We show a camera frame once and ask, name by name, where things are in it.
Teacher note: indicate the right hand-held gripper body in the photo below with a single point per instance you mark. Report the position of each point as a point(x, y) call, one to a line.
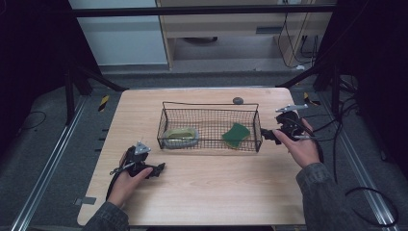
point(290, 123)

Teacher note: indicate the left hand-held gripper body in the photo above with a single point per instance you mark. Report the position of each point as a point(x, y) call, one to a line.
point(136, 159)

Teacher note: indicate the green sponge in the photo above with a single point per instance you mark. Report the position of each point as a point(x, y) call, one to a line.
point(236, 135)

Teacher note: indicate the green soap dish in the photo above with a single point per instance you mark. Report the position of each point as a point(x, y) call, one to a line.
point(179, 141)

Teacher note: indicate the person's left hand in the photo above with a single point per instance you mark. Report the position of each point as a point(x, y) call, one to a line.
point(126, 186)

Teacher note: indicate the person's right hand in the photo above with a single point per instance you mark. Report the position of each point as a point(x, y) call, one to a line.
point(303, 150)

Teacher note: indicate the yellow black striped tape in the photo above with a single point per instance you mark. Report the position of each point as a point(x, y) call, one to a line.
point(103, 103)
point(309, 99)

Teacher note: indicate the small grey round object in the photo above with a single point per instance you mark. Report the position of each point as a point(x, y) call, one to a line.
point(238, 100)

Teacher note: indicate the black metal stand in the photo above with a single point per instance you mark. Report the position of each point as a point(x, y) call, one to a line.
point(335, 89)
point(69, 96)

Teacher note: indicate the grey tape strip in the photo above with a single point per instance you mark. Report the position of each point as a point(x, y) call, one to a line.
point(85, 200)

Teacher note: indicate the dark curtain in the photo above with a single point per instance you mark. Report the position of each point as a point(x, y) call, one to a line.
point(32, 64)
point(378, 48)

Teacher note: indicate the white cabinet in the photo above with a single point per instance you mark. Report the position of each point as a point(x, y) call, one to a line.
point(122, 38)

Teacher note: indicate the black horizontal frame bar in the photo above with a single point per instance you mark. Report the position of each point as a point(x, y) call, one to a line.
point(192, 11)

